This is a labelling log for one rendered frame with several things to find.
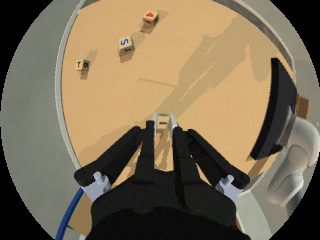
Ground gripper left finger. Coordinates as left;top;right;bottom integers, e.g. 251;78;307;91
74;113;157;216

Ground small tan block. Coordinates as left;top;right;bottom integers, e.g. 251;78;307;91
75;59;90;71
142;11;159;27
118;35;135;53
157;113;170;129

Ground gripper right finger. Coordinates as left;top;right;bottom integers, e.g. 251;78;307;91
169;113;250;215

